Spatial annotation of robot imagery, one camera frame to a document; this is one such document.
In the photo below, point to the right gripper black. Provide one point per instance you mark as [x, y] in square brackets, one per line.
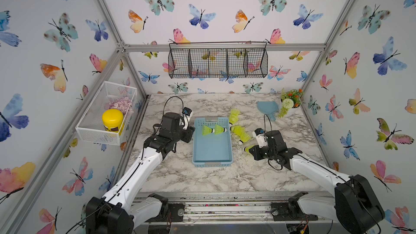
[255, 154]

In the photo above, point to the yellow shuttlecock bottom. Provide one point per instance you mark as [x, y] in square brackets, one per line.
[219, 129]

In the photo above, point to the yellow lidded jar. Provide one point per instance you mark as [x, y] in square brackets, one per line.
[113, 121]

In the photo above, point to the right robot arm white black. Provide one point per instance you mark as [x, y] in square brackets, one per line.
[351, 200]

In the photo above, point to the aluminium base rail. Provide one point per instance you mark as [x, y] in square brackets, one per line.
[228, 207]

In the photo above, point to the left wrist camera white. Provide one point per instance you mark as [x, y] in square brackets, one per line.
[187, 114]

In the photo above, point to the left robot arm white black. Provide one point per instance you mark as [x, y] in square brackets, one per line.
[115, 212]

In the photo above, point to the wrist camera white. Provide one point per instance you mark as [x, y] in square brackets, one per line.
[187, 114]
[259, 135]

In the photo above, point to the pink round item in basket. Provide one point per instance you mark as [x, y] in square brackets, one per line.
[123, 104]

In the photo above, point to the artificial plant in white pot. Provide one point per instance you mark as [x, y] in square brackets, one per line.
[289, 101]

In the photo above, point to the light blue plastic storage basket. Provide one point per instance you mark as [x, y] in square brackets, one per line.
[212, 150]

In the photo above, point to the black wire wall basket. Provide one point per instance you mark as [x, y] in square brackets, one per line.
[229, 60]

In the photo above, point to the light blue plastic scoop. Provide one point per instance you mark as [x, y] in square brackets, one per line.
[269, 108]

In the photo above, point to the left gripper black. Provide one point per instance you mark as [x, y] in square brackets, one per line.
[188, 134]

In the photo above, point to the white mesh wall basket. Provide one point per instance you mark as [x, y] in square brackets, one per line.
[90, 128]

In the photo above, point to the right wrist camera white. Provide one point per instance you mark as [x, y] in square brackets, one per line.
[259, 135]

